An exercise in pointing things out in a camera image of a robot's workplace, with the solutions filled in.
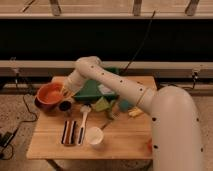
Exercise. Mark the wooden table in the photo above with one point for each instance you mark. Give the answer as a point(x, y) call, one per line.
point(124, 138)

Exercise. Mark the teal sponge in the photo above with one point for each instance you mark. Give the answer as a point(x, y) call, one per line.
point(124, 105)

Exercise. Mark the small metal cup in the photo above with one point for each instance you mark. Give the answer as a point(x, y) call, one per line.
point(65, 107)

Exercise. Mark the green cup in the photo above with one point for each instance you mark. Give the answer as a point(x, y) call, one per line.
point(101, 105)

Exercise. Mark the yellow banana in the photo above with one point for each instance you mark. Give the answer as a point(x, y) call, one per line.
point(134, 112)

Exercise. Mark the orange fruit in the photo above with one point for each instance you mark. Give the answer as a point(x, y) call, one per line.
point(149, 145)

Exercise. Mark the white folded cloth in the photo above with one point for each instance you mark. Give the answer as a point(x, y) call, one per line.
point(105, 90)

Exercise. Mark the dark red bowl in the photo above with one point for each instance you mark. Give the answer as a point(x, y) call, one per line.
point(43, 107)

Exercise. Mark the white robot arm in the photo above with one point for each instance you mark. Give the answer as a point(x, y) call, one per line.
point(176, 133)

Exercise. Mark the metal spoon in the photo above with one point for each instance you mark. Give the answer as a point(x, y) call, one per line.
point(108, 123)

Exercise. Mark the orange bowl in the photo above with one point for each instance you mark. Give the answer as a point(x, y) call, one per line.
point(50, 93)

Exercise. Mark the green plastic tray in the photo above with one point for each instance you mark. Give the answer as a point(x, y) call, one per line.
point(91, 92)

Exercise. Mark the striped black orange block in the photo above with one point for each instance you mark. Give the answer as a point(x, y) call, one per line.
point(68, 137)

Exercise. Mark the black power adapter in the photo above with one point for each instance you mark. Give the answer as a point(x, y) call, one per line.
point(5, 140)

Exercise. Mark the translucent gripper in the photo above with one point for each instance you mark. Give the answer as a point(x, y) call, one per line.
point(73, 84)

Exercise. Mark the white cup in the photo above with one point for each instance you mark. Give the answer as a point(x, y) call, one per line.
point(94, 137)

